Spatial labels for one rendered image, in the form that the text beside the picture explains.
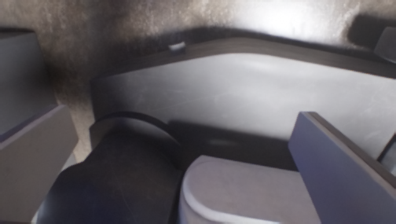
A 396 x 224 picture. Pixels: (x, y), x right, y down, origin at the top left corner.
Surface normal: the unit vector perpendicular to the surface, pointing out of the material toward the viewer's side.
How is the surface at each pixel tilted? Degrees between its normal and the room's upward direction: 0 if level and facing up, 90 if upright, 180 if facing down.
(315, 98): 0
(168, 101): 0
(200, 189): 90
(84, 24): 0
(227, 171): 90
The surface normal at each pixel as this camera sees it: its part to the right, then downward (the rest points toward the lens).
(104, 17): -0.13, 0.48
